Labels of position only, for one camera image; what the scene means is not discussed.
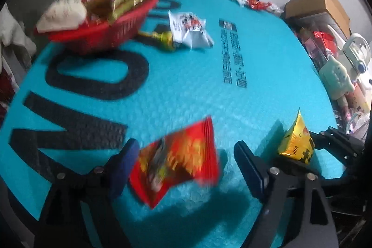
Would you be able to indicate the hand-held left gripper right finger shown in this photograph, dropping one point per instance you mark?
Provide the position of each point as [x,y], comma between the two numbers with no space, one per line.
[253,174]

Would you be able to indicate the large white and red packet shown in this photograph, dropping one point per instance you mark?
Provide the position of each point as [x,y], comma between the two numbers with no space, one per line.
[62,11]

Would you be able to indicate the red mesh basket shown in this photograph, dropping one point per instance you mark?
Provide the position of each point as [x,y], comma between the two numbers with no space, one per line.
[116,33]

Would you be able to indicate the teal mat with black letters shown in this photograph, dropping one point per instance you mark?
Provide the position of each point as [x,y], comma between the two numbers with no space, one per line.
[189,91]

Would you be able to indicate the white packet with cartoon print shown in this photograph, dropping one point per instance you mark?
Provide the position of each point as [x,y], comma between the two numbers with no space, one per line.
[189,30]

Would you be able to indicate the pale green plush toy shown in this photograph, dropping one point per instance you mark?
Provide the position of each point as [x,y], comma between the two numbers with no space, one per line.
[337,79]

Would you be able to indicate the yellow snack packet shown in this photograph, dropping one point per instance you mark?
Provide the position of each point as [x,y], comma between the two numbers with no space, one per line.
[296,140]

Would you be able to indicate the red packet among clutter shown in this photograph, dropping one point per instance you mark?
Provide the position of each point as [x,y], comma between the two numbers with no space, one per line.
[321,36]

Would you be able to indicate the yellow wrapped candy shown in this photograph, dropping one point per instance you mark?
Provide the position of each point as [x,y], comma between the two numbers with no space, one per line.
[164,38]

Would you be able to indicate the red crumpled wrappers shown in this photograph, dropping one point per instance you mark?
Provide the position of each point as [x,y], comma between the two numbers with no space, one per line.
[261,5]

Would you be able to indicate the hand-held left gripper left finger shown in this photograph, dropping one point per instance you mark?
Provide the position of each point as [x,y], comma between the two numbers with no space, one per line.
[125,169]

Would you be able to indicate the white quilted jacket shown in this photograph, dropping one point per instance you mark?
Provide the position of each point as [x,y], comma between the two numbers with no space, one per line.
[14,33]

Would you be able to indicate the small red snack packet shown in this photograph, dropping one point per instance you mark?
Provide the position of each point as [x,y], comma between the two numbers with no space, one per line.
[174,160]

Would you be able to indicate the dark red cloth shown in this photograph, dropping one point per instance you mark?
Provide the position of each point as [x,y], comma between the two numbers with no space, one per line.
[5,91]

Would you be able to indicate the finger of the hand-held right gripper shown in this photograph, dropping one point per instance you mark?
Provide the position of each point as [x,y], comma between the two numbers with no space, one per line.
[334,184]
[337,142]

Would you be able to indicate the cardboard box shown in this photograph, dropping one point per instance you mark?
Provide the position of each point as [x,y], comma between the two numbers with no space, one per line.
[316,4]

